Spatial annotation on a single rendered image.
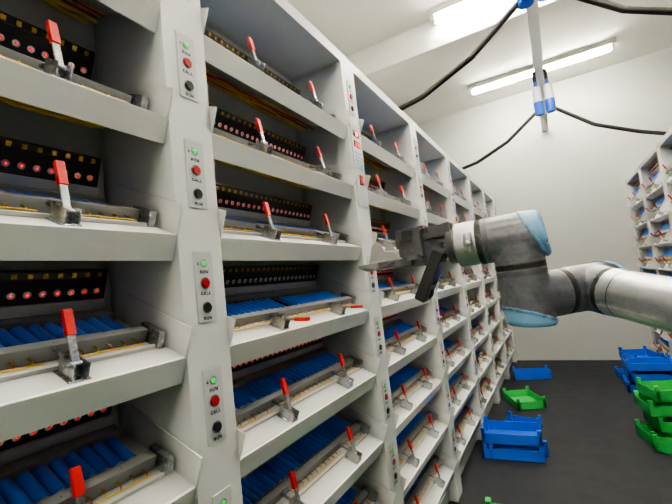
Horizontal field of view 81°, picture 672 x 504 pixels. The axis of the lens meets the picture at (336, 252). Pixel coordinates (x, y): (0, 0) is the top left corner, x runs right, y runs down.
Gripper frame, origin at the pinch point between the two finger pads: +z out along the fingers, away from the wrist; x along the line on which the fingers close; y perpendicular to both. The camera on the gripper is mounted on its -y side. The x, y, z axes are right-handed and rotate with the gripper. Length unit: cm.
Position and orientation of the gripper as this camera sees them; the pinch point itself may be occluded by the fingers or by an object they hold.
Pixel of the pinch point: (370, 269)
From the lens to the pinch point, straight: 91.7
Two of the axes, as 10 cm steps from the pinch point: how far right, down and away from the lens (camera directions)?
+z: -8.6, 1.6, 4.8
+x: -4.9, -0.1, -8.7
